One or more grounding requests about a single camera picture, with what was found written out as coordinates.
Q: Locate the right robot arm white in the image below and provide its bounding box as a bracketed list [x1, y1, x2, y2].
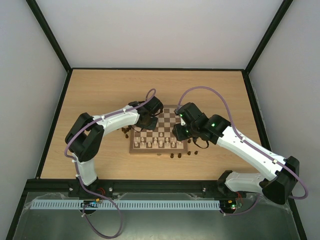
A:
[172, 102, 300, 205]

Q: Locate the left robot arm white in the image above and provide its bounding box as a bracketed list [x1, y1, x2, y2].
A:
[64, 96, 164, 186]

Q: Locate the wooden chess board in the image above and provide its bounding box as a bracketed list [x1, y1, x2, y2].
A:
[129, 105, 189, 155]

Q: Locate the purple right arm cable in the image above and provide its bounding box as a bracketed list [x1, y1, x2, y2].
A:
[177, 86, 310, 217]

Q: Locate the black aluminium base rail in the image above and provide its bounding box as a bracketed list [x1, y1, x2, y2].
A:
[24, 179, 291, 198]

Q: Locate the light blue cable duct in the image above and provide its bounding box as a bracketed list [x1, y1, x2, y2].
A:
[30, 199, 221, 211]

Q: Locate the black frame post right rear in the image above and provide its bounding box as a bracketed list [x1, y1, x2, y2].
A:
[244, 0, 293, 75]

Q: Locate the black frame post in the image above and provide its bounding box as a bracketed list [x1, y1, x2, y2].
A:
[244, 0, 293, 75]
[26, 0, 72, 73]

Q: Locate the black frame post left rear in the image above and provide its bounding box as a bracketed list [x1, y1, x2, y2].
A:
[26, 0, 72, 73]

